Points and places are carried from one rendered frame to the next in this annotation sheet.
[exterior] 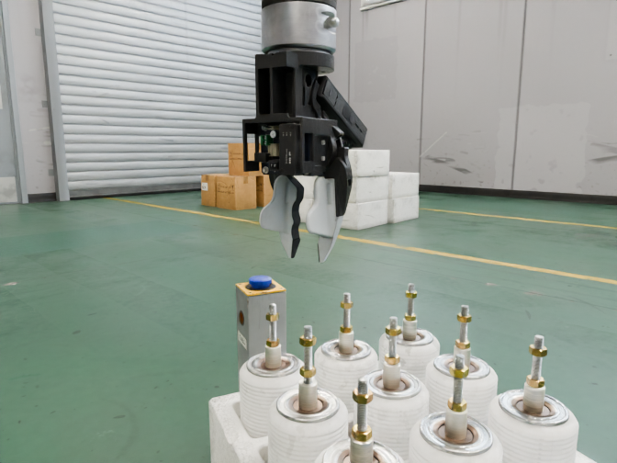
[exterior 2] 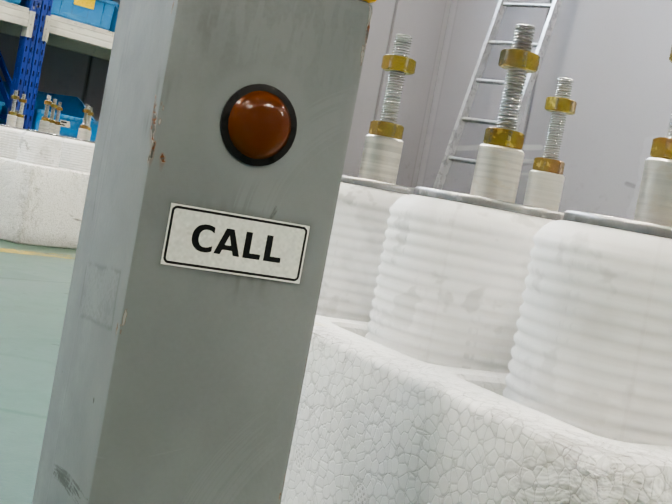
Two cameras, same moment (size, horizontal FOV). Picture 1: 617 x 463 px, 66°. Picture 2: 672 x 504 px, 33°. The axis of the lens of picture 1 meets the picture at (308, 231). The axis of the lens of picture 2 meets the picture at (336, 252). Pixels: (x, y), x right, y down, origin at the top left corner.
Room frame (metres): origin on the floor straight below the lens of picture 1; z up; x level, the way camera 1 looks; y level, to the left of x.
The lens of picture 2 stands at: (0.77, 0.49, 0.25)
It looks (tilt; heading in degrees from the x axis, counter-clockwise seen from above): 3 degrees down; 268
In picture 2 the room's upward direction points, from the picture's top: 11 degrees clockwise
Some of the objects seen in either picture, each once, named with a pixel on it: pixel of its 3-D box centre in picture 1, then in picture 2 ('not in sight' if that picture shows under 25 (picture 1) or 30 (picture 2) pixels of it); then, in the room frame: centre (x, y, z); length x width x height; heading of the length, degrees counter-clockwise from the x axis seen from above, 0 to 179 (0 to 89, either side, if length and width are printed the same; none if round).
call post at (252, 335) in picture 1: (261, 371); (169, 413); (0.80, 0.08, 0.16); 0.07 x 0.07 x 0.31; 25
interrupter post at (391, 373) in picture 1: (391, 375); not in sight; (0.57, -0.11, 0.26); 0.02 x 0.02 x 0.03
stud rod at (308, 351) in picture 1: (308, 356); not in sight; (0.52, 0.00, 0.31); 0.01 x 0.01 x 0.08
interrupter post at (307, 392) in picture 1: (308, 394); not in sight; (0.52, 0.00, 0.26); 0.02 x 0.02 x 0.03
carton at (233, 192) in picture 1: (236, 191); not in sight; (4.42, 0.68, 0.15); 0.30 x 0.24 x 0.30; 45
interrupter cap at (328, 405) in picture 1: (308, 404); not in sight; (0.52, 0.00, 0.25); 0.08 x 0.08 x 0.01
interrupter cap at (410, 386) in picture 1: (391, 384); not in sight; (0.57, -0.11, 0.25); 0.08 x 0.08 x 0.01
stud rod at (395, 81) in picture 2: (410, 306); (391, 100); (0.73, -0.16, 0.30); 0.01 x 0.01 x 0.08
